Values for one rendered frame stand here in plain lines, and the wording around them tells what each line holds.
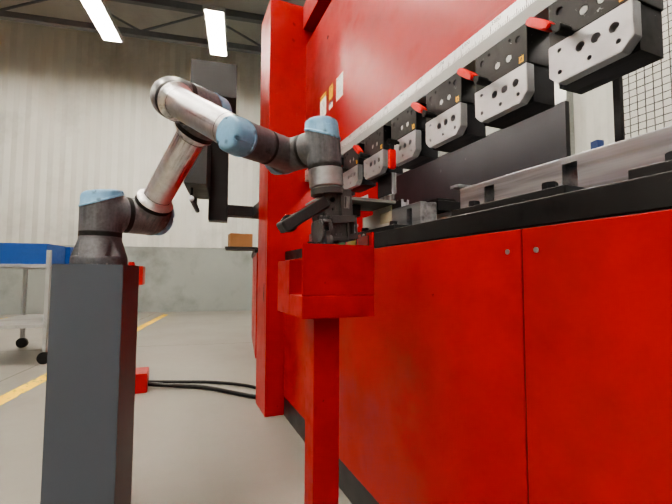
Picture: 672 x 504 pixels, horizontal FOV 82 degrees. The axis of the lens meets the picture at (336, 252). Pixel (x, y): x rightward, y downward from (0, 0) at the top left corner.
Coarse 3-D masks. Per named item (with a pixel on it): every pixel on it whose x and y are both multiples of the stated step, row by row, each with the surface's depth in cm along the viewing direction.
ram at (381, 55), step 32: (352, 0) 164; (384, 0) 138; (416, 0) 119; (448, 0) 104; (480, 0) 93; (512, 0) 84; (544, 0) 77; (320, 32) 201; (352, 32) 163; (384, 32) 137; (416, 32) 118; (448, 32) 104; (320, 64) 199; (352, 64) 162; (384, 64) 136; (416, 64) 118; (320, 96) 198; (352, 96) 161; (384, 96) 136; (416, 96) 117; (352, 128) 160
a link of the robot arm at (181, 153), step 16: (208, 96) 107; (176, 128) 111; (176, 144) 113; (192, 144) 113; (208, 144) 115; (160, 160) 119; (176, 160) 115; (192, 160) 118; (160, 176) 118; (176, 176) 119; (144, 192) 123; (160, 192) 121; (176, 192) 125; (144, 208) 122; (160, 208) 124; (144, 224) 124; (160, 224) 128
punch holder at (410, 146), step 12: (408, 108) 121; (396, 120) 127; (408, 120) 121; (420, 120) 117; (396, 132) 127; (408, 132) 121; (420, 132) 117; (396, 144) 126; (408, 144) 120; (420, 144) 117; (396, 156) 126; (408, 156) 120; (420, 156) 118; (432, 156) 119; (408, 168) 131
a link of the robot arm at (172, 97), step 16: (160, 80) 96; (176, 80) 97; (160, 96) 94; (176, 96) 91; (192, 96) 90; (160, 112) 97; (176, 112) 91; (192, 112) 87; (208, 112) 84; (224, 112) 82; (192, 128) 91; (208, 128) 83; (224, 128) 76; (240, 128) 75; (256, 128) 78; (224, 144) 76; (240, 144) 76; (256, 144) 78; (272, 144) 81; (256, 160) 82
